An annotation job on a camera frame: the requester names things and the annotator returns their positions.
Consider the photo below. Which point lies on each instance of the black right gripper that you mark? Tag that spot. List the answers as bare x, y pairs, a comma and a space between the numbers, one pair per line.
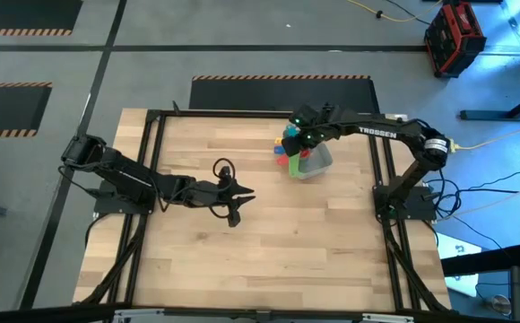
311, 123

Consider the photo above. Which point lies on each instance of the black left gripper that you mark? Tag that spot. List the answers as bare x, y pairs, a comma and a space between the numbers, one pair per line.
213, 193

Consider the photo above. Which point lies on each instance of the red measuring cup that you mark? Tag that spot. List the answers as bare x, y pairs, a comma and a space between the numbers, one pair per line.
283, 160

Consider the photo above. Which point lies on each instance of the green measuring cup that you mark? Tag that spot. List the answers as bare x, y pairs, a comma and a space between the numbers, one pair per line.
295, 167

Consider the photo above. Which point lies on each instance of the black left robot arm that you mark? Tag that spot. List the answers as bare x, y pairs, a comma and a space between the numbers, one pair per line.
125, 175

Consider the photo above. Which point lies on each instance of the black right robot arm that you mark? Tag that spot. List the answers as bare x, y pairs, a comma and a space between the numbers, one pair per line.
394, 132

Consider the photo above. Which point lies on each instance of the clear plastic container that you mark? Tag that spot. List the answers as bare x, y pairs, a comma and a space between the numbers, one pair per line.
320, 161

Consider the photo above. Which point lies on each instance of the black striped floor mat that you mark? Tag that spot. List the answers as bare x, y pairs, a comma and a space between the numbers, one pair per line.
282, 94
9, 110
22, 15

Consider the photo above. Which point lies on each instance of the red black tool case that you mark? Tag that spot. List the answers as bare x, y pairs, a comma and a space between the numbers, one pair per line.
455, 38

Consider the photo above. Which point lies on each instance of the black desk leg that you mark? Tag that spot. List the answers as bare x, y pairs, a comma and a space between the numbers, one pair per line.
502, 115

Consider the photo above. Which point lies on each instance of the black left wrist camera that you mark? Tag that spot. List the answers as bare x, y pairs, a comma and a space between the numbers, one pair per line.
234, 219

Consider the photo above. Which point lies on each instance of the black aluminium table frame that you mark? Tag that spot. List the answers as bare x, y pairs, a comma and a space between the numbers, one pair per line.
269, 114

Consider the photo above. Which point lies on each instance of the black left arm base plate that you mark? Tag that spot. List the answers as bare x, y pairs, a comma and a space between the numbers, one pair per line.
107, 204

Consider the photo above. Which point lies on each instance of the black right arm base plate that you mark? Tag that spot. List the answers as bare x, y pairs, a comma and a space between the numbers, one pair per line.
421, 208

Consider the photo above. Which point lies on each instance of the black camera rig bar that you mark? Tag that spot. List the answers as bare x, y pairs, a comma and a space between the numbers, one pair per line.
40, 314

